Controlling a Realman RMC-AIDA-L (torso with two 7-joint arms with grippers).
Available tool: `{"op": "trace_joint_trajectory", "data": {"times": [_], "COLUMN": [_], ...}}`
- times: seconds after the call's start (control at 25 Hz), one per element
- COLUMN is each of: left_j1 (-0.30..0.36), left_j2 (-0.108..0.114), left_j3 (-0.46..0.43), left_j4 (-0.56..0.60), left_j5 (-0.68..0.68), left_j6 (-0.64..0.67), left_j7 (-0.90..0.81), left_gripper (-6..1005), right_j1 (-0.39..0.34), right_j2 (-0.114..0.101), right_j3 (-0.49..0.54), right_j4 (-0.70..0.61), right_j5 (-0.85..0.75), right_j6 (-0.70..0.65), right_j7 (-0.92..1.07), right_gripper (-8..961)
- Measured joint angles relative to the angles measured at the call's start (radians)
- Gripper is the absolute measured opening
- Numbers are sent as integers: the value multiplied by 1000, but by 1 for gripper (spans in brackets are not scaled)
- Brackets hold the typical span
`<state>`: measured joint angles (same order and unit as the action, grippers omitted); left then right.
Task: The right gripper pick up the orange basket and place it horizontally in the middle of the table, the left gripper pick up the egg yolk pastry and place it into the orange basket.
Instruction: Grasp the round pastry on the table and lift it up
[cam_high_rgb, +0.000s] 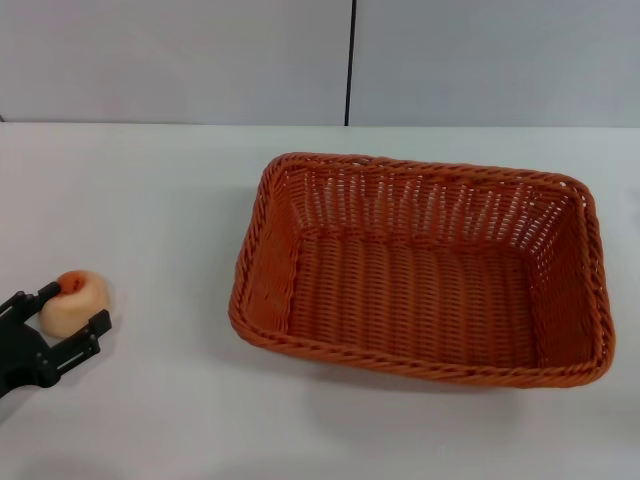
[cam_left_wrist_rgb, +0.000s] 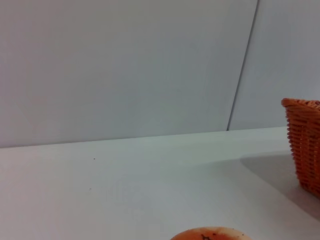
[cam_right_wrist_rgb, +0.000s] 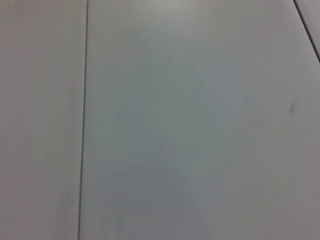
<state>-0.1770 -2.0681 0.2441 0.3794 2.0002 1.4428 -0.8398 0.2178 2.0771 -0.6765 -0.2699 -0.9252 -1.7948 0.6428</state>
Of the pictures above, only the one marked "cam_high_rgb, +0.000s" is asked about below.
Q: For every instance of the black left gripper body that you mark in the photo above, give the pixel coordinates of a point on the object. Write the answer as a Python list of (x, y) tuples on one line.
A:
[(22, 355)]

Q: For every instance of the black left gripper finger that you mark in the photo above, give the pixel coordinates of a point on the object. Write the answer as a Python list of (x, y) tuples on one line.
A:
[(22, 302), (80, 345)]

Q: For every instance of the round bun with orange glaze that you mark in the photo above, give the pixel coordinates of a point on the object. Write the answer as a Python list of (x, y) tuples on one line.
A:
[(75, 305)]

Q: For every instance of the orange woven wicker basket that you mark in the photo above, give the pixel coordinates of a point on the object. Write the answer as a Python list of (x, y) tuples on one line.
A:
[(415, 300)]

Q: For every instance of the black vertical wall strip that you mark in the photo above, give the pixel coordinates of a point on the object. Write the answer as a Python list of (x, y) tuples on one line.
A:
[(350, 60)]

